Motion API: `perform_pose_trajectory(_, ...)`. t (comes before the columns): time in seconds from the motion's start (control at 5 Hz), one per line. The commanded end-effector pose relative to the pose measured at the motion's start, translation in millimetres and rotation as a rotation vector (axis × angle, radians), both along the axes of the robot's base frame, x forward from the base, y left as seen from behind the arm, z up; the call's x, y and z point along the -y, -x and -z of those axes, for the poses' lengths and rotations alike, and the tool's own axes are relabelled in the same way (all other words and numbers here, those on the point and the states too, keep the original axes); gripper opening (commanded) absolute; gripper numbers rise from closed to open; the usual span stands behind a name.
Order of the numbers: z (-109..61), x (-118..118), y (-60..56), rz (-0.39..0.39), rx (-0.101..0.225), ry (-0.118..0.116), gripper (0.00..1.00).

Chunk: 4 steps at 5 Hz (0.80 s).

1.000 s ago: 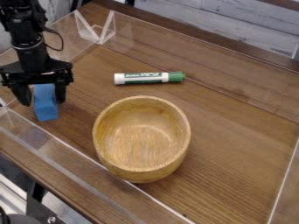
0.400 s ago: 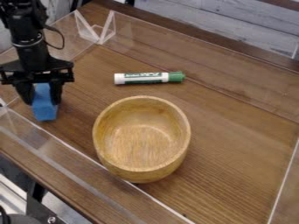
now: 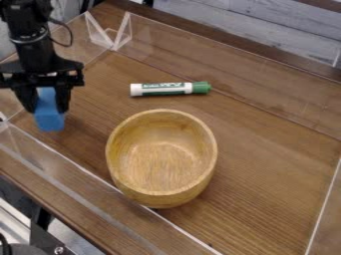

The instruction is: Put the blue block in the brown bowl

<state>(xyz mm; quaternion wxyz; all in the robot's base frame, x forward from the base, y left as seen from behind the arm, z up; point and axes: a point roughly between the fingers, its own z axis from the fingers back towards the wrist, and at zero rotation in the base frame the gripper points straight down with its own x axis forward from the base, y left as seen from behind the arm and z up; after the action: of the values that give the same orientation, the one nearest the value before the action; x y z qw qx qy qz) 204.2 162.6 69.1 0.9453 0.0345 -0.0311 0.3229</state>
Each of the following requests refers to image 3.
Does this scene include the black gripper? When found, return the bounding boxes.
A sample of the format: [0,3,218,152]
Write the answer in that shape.
[0,59,86,114]

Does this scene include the blue foam block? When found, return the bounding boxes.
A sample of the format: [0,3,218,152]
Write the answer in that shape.
[34,88,66,131]

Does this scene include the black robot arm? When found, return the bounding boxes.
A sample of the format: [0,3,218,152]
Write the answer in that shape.
[0,0,86,114]

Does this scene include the brown wooden bowl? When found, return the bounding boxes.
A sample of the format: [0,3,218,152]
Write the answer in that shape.
[106,109,218,208]

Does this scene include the green white marker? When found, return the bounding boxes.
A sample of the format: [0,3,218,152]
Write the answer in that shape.
[130,82,212,97]

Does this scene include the clear acrylic tray walls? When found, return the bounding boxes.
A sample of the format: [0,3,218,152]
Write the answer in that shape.
[0,6,341,255]

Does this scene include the black cable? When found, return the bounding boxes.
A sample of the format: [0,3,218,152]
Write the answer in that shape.
[46,16,75,48]

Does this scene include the black table leg bracket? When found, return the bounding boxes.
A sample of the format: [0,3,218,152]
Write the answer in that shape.
[30,207,67,255]

